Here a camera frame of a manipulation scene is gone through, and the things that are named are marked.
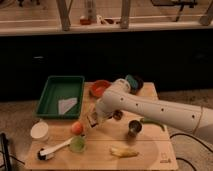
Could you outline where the yellow banana peel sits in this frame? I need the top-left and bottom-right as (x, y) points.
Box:
(109, 147), (138, 157)

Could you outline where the black stand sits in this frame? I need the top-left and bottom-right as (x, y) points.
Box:
(0, 133), (12, 171)

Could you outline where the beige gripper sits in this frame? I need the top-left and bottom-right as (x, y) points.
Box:
(89, 105), (112, 124)

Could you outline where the dark metal cup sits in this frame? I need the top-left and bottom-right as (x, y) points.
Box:
(128, 120), (142, 137)

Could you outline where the red white object on shelf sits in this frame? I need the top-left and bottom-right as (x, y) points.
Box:
(79, 16), (92, 25)

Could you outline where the white folded paper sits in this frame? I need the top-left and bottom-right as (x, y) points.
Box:
(58, 98), (77, 115)

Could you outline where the white dish brush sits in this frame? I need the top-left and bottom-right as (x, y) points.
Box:
(37, 136), (75, 160)

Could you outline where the green plastic cup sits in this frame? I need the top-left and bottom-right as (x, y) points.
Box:
(69, 136), (85, 153)

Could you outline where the green plastic tray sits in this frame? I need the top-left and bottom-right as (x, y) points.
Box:
(36, 76), (84, 119)

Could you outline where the teal sponge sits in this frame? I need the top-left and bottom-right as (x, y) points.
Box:
(125, 74), (138, 88)

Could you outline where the black cable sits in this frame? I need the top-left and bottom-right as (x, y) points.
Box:
(169, 132), (213, 171)

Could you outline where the orange tomato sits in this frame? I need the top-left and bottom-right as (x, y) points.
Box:
(70, 121), (84, 135)

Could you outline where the black bowl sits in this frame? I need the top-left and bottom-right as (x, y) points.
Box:
(128, 75), (144, 94)

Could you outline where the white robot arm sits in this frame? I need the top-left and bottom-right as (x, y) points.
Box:
(95, 79), (213, 144)

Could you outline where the orange bowl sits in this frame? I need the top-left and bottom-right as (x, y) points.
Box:
(89, 80), (111, 98)

